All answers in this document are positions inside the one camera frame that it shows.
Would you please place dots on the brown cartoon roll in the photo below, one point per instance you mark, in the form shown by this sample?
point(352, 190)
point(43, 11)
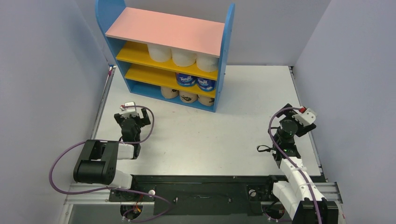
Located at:
point(169, 93)
point(187, 97)

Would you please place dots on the blue roll back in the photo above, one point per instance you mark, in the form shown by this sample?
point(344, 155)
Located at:
point(185, 80)

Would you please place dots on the blue pink yellow shelf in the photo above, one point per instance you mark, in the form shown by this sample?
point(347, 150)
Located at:
point(127, 31)

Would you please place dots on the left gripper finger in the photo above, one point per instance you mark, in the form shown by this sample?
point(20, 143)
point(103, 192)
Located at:
point(145, 120)
point(118, 118)

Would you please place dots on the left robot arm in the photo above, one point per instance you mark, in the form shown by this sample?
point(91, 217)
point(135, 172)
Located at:
point(98, 158)

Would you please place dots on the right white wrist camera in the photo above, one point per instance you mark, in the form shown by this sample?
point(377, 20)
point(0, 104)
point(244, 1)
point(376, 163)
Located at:
point(305, 116)

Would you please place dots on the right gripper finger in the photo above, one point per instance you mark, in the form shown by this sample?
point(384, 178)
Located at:
point(287, 111)
point(303, 130)

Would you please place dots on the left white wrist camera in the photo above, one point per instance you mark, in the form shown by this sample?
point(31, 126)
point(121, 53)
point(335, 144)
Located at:
point(128, 110)

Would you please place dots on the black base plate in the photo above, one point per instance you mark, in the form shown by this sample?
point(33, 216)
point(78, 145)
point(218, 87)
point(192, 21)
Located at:
point(203, 195)

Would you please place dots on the blue roll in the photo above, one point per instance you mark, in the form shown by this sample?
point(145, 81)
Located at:
point(206, 84)
point(185, 80)

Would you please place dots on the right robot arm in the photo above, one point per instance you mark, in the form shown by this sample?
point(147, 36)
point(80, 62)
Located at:
point(299, 195)

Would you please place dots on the plain white toilet roll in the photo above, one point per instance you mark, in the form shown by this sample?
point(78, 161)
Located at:
point(207, 63)

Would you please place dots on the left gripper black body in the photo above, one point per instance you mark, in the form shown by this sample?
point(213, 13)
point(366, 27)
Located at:
point(139, 122)

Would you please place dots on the blue roll front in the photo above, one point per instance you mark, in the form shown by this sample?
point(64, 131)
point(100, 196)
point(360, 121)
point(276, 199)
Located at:
point(206, 84)

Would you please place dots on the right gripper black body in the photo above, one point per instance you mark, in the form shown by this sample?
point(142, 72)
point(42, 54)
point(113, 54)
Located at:
point(305, 129)

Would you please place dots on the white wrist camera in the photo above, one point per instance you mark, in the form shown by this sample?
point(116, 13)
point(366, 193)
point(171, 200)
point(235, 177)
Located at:
point(305, 116)
point(128, 110)

